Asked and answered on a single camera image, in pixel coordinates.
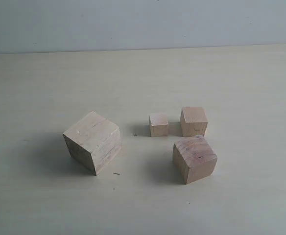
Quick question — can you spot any smallest wooden cube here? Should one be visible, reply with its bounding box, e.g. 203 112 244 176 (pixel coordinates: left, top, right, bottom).
149 113 169 137

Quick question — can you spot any medium-large wooden cube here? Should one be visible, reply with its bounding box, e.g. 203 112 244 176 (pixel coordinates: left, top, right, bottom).
172 135 217 185

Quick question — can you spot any medium wooden cube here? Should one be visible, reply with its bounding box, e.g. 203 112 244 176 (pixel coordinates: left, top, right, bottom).
180 107 208 137

